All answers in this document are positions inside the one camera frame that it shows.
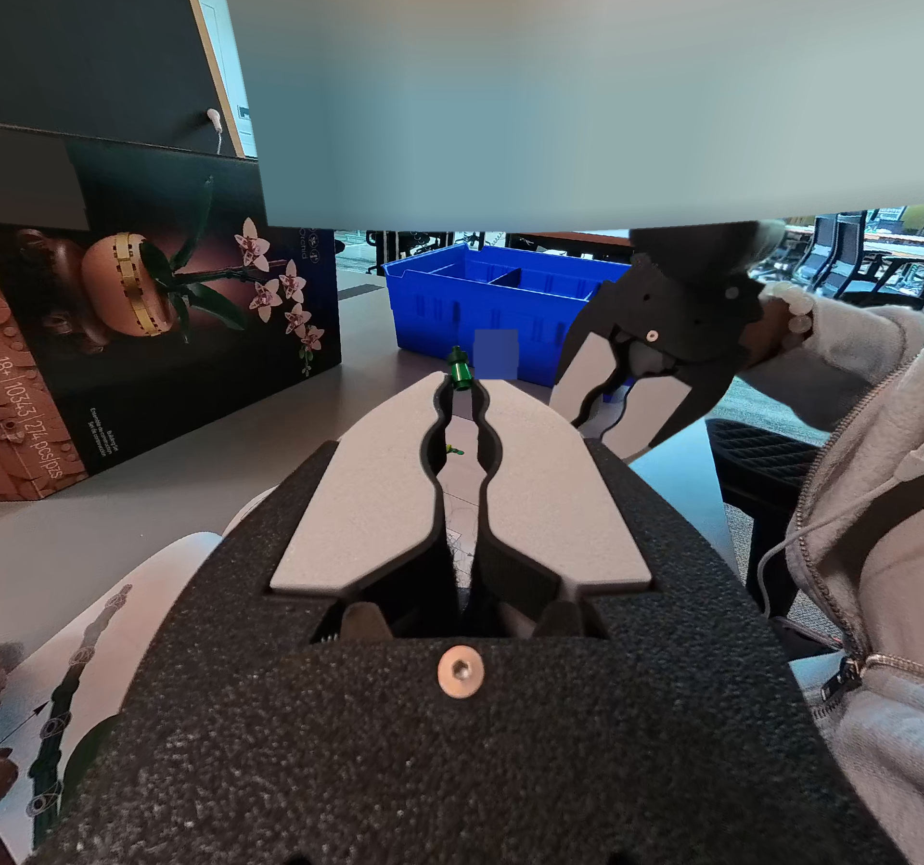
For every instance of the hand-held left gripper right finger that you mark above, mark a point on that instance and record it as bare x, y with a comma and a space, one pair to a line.
556, 504

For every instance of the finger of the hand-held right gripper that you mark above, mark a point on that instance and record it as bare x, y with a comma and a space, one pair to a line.
588, 367
646, 414

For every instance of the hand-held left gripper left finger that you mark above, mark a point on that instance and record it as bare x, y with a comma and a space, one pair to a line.
361, 489

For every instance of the green toy stem piece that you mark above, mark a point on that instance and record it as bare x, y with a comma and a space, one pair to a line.
460, 370

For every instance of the person's right forearm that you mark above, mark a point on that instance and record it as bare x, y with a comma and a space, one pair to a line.
852, 352

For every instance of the person's right hand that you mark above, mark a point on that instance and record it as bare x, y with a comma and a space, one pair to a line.
769, 338

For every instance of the black mesh chair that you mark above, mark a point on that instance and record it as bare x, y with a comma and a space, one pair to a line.
765, 453

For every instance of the blue plastic bin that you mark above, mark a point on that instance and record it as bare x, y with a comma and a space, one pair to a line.
462, 302

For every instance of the black office chair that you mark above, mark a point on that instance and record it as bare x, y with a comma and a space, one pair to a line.
830, 251

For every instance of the toy set box orchid picture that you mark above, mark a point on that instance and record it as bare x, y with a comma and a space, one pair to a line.
180, 374

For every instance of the instruction booklet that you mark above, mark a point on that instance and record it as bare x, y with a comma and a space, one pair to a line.
144, 627

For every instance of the person's grey hoodie torso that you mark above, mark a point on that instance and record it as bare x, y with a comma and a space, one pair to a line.
888, 590

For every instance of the black panel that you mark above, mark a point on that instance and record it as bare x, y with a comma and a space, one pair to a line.
94, 34

